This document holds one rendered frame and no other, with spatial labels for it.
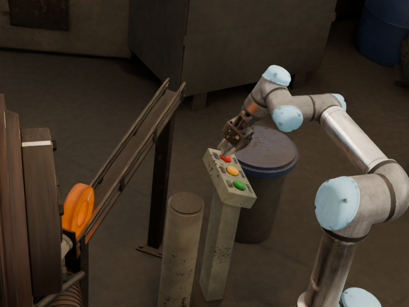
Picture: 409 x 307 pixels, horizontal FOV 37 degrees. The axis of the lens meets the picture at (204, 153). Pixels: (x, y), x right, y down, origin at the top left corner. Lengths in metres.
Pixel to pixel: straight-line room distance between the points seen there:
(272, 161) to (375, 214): 1.04
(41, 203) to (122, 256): 1.62
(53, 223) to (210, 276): 1.41
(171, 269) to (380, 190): 0.95
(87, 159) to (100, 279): 0.78
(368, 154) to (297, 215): 1.33
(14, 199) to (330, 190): 0.76
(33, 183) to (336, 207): 0.71
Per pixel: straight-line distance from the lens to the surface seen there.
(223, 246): 2.19
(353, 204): 1.39
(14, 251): 0.91
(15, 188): 0.90
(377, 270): 2.73
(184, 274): 2.16
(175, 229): 2.02
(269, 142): 2.52
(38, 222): 0.93
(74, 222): 1.63
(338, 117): 1.68
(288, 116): 1.66
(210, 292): 2.36
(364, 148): 1.59
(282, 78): 1.73
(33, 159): 0.96
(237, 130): 1.81
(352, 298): 1.74
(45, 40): 3.87
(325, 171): 3.18
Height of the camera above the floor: 1.83
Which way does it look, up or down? 36 degrees down
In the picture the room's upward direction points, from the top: 8 degrees clockwise
